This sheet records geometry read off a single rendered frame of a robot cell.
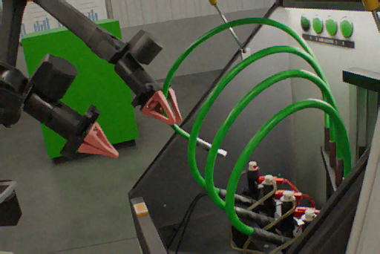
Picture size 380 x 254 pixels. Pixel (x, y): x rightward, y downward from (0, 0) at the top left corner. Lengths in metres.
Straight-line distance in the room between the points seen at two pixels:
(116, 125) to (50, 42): 1.05
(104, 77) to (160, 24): 3.34
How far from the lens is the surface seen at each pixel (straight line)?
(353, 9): 0.94
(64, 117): 0.80
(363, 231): 0.63
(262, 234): 0.70
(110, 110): 4.21
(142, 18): 7.33
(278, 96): 1.27
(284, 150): 1.34
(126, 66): 1.00
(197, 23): 7.42
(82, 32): 1.11
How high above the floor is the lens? 1.50
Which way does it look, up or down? 19 degrees down
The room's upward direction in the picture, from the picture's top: 8 degrees counter-clockwise
